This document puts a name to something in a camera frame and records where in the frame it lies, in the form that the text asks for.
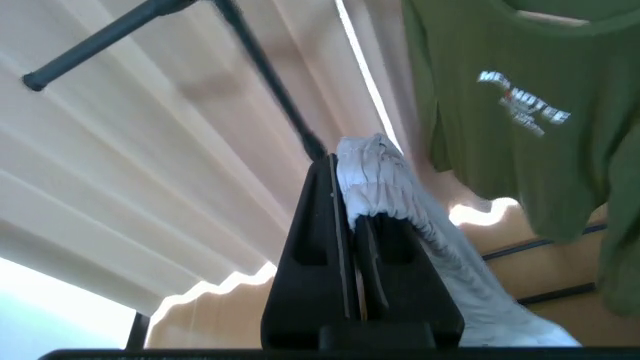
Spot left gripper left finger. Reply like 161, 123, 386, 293
260, 153, 362, 351

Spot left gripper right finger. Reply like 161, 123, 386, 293
352, 212, 466, 348

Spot pale grey shorts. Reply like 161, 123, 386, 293
335, 132, 582, 349

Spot green long-sleeved shirt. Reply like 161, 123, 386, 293
401, 0, 640, 319

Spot black clothes rack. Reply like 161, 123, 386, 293
21, 0, 609, 306

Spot window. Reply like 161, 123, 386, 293
0, 256, 152, 351

